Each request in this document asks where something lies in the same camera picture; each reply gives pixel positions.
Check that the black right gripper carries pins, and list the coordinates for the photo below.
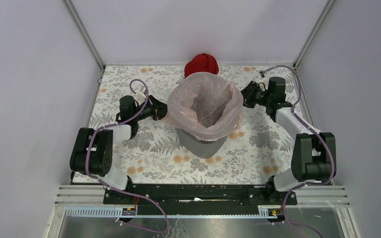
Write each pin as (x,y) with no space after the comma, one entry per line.
(247,93)

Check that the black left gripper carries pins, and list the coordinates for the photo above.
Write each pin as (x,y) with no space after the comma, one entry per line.
(158,109)

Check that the pink plastic trash bag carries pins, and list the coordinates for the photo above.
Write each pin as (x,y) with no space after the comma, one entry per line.
(205,105)

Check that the grey mesh trash bin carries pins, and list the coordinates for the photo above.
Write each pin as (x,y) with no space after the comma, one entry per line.
(201,148)

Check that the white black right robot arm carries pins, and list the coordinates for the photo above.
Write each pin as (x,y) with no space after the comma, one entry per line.
(313,157)

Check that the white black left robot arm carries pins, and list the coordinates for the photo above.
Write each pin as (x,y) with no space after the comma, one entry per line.
(92,153)

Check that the red cloth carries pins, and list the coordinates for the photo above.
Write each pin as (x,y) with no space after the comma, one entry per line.
(201,63)

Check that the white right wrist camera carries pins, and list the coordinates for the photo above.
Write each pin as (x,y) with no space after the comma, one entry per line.
(263,83)

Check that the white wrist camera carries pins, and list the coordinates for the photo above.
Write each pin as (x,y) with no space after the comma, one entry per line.
(263,83)
(141,94)

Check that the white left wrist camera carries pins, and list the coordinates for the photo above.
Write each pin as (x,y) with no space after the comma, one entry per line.
(141,94)

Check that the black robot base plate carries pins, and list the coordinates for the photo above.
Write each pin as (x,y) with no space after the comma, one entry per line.
(241,193)

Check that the aluminium frame rail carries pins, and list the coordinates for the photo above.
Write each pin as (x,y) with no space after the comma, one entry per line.
(94,200)

